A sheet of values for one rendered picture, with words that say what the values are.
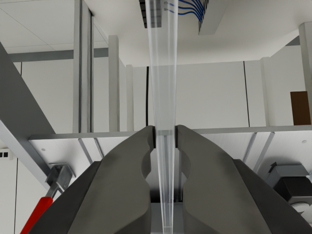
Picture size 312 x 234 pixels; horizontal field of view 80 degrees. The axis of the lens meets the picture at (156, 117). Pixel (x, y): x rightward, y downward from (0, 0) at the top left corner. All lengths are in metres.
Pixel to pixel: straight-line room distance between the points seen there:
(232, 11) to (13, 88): 0.58
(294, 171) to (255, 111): 1.80
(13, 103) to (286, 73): 2.27
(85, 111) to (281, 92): 2.01
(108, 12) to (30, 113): 0.40
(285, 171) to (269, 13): 0.51
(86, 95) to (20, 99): 0.25
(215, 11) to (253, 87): 1.65
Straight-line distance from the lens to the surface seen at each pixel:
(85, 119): 0.51
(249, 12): 0.69
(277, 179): 0.33
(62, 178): 0.32
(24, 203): 2.51
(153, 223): 0.35
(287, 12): 0.75
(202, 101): 1.98
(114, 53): 0.69
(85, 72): 0.54
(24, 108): 0.30
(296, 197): 0.32
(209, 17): 0.58
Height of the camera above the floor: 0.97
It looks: 6 degrees down
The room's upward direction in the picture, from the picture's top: 178 degrees clockwise
